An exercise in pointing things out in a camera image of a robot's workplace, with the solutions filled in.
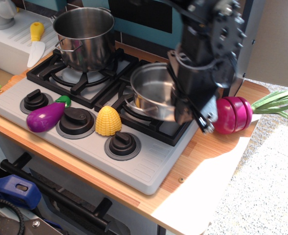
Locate black left stove knob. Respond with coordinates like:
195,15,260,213
20,89,53,114

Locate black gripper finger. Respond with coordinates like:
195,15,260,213
171,89,194,124

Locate small shallow steel pot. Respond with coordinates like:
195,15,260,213
127,63,175,122

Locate magenta toy radish green leaves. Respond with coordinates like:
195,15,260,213
213,91,288,135

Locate black right stove knob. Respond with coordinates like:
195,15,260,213
104,131,141,161

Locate white toy sink unit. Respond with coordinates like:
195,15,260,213
0,9,58,75

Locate black right burner grate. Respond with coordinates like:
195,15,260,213
94,60,193,147

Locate grey toy faucet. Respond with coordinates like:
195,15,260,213
0,0,18,30

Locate blue plastic clamp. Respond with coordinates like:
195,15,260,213
0,175,42,210

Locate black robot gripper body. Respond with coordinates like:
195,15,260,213
167,49,237,134

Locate black braided cable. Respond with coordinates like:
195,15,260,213
0,198,26,235

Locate yellow handled toy knife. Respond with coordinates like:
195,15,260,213
27,22,45,68

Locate black left burner grate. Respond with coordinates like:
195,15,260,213
26,48,139,109

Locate black middle stove knob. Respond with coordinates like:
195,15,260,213
56,108,96,140

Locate black stove knob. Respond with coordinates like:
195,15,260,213
56,108,96,140
20,89,53,114
104,131,141,161

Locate tall steel stock pot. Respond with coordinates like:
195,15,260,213
53,7,115,72

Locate cardboard panel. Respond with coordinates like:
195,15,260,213
236,0,288,87

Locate black oven door handle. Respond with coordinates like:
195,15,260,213
0,152,112,232

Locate yellow toy corn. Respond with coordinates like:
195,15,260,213
95,106,122,136

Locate black burner grate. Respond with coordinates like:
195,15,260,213
94,60,193,147
26,48,139,109

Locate grey toy stove top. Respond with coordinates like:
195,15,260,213
0,77,198,195

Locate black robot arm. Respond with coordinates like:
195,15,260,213
129,0,245,133

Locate purple toy eggplant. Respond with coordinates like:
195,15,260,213
26,95,71,133

